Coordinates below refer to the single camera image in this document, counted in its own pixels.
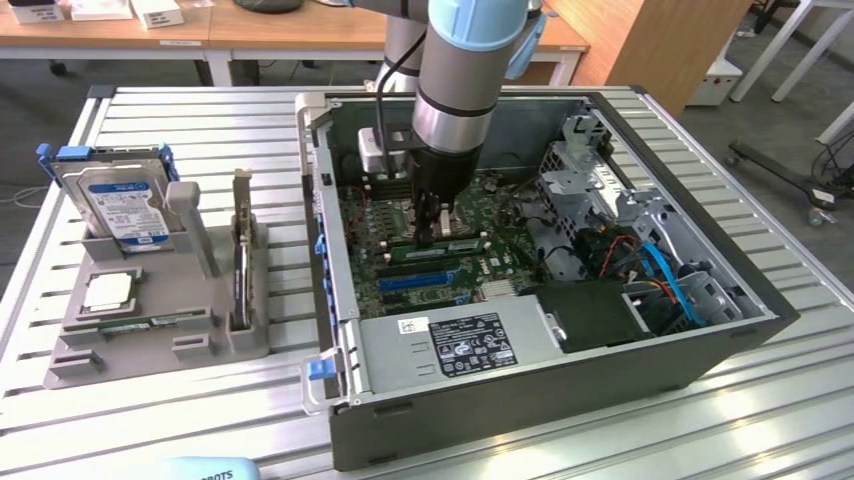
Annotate orange disk wire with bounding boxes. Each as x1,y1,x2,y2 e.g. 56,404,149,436
625,278,677,302

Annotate white cardboard box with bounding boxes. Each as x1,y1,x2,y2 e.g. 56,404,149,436
129,0,185,31
68,0,137,23
11,0,70,26

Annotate graphics card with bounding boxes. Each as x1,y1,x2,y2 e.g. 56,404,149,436
229,167,261,335

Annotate black round object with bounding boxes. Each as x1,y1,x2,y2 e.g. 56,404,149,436
233,0,307,16

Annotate white floor unit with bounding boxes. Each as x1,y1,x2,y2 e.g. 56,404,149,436
685,53,748,107

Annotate blue case latch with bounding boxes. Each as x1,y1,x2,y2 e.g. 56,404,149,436
302,356,337,382

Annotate silver CPU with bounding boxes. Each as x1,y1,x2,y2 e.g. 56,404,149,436
80,272,141,315

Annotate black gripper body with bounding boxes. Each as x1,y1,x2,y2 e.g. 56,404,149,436
410,146,481,207

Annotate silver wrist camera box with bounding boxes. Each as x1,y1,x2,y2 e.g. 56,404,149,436
357,123,419,182

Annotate silver CPU socket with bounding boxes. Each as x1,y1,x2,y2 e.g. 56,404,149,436
398,195,483,240

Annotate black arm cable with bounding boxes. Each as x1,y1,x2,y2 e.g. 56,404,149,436
373,27,430,182

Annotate hard disk with blue label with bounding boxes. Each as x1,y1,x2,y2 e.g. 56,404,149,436
54,166,174,252

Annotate green RAM stick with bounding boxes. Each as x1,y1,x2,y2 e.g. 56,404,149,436
389,238,487,262
79,313,210,335

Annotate wooden desk with white frame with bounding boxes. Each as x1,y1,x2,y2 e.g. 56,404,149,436
0,0,222,87
209,0,594,87

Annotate green motherboard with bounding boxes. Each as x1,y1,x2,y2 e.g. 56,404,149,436
338,171,557,322

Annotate black plastic shroud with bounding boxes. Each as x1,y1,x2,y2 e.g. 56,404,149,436
536,281,654,355

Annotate wooden cabinet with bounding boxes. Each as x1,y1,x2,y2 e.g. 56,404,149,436
542,0,754,120

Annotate blue expansion slot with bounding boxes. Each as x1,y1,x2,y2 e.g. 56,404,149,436
377,266,470,295

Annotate blue disk caddy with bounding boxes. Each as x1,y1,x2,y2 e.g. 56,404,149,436
35,142,181,192

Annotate black floor cables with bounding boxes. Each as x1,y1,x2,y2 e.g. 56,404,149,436
809,132,854,187

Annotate black open PC case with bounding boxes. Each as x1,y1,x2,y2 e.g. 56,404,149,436
293,85,802,474

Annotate black wheeled stand base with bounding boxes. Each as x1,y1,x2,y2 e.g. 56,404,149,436
725,140,841,225

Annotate silver disk bay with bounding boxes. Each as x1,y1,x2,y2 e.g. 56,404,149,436
617,188,770,329

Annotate white table frame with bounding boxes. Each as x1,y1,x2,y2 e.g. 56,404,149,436
729,0,854,105

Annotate blue disk wire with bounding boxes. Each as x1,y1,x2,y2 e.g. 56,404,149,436
638,241,704,327

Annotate silver optical drive cage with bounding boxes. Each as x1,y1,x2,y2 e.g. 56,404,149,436
536,113,630,229

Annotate grey parts rack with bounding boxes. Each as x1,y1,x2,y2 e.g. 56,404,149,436
42,179,274,391

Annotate white floor cable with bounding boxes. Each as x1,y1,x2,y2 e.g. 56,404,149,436
10,185,54,207

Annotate silver power supply unit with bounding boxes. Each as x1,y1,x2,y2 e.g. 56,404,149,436
358,294,570,395

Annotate small silver chipset heatsink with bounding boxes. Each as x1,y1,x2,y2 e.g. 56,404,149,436
479,279,521,302

